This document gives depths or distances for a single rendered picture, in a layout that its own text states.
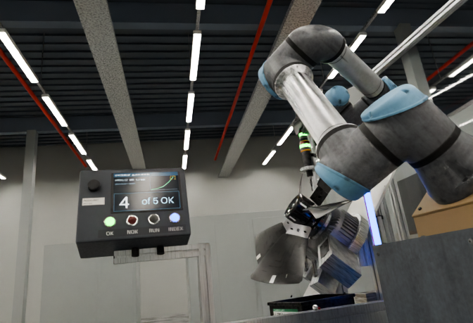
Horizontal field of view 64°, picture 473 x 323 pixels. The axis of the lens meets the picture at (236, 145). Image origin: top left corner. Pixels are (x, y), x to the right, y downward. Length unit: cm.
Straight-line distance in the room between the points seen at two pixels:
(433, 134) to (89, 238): 75
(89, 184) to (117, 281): 755
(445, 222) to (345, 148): 24
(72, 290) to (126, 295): 104
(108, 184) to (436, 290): 73
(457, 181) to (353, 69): 54
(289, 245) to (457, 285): 89
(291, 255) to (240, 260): 551
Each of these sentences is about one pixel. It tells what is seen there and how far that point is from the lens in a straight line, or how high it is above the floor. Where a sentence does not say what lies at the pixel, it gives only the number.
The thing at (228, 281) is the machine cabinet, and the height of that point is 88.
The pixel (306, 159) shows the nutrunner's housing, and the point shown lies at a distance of 158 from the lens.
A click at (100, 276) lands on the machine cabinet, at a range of 856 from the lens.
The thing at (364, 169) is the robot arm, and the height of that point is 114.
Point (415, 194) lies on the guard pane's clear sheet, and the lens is 219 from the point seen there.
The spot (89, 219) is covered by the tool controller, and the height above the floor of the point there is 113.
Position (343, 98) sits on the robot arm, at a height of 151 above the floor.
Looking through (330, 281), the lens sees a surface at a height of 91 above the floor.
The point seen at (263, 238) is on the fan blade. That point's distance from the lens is 182.
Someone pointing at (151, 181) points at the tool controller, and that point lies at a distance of 99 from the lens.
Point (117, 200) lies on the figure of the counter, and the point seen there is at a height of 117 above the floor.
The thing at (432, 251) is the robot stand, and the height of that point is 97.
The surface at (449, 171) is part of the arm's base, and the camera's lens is 82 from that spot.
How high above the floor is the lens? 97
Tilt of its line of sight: 19 degrees up
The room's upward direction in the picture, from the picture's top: 6 degrees counter-clockwise
